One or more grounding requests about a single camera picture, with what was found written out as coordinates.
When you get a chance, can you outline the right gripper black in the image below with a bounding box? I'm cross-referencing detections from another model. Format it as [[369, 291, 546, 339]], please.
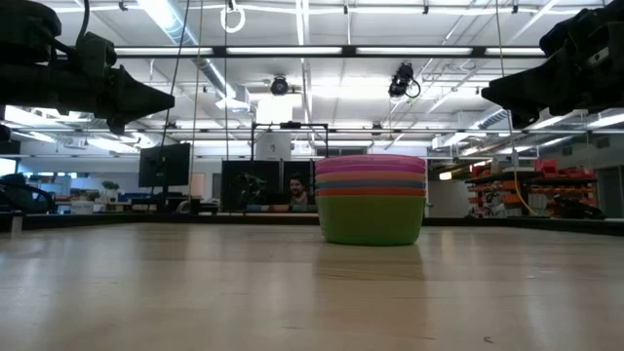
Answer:
[[481, 38, 624, 131]]

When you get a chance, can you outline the pink plastic bowl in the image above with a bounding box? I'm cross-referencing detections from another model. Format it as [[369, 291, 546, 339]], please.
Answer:
[[314, 153, 427, 170]]

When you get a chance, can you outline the black computer monitor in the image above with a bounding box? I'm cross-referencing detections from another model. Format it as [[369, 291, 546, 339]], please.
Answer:
[[137, 141, 192, 196]]

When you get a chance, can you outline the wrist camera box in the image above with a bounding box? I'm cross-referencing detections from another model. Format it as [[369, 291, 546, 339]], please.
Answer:
[[538, 7, 605, 60], [74, 30, 119, 70]]

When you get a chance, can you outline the person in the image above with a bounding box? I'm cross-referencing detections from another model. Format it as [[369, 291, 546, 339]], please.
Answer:
[[287, 175, 312, 207]]

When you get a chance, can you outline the orange plastic bowl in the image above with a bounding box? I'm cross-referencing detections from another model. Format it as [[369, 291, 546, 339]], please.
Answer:
[[315, 186, 427, 199]]

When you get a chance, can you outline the black camera with cable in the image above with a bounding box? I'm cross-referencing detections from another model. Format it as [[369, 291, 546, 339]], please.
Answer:
[[387, 61, 422, 99]]

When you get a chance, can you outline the hanging yellowish cable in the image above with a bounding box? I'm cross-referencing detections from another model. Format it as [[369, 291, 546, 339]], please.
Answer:
[[493, 0, 537, 215]]

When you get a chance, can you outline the black office chair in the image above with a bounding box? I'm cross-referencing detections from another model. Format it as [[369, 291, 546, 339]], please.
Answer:
[[0, 172, 58, 215]]

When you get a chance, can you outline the teal plastic bowl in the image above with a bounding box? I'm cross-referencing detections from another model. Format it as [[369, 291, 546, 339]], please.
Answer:
[[315, 179, 427, 191]]

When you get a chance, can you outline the shelving with red orange bins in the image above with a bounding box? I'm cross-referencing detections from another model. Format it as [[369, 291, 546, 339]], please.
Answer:
[[464, 159, 599, 219]]

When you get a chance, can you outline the black station frame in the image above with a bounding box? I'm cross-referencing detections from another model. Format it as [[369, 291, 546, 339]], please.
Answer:
[[250, 121, 331, 163]]

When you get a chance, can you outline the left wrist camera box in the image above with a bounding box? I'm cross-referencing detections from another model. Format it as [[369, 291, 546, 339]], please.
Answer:
[[74, 30, 119, 70]]

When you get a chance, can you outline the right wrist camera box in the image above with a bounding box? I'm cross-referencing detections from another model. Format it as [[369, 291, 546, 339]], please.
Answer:
[[538, 7, 605, 60]]

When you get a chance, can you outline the green plastic bowl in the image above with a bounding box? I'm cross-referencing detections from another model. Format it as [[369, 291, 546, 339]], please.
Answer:
[[316, 194, 427, 247]]

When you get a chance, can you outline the round black overhead camera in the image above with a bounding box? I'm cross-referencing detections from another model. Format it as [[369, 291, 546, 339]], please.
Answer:
[[269, 74, 291, 97]]

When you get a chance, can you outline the pale yellow plastic bowl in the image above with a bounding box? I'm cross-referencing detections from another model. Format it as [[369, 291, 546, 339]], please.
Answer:
[[315, 170, 427, 185]]

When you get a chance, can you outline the white cable loop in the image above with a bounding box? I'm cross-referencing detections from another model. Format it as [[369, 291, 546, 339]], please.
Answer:
[[219, 3, 247, 35]]

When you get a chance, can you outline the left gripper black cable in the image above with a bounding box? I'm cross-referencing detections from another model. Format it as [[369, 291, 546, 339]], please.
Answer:
[[76, 0, 93, 41]]

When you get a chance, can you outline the hanging black cable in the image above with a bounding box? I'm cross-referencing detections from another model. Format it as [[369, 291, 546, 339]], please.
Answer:
[[161, 0, 192, 143]]

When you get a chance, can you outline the overhead bar with light strips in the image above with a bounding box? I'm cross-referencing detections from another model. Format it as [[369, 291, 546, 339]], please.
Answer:
[[111, 44, 547, 59]]

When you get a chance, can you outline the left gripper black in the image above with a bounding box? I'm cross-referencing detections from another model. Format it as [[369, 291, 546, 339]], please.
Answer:
[[0, 61, 176, 137]]

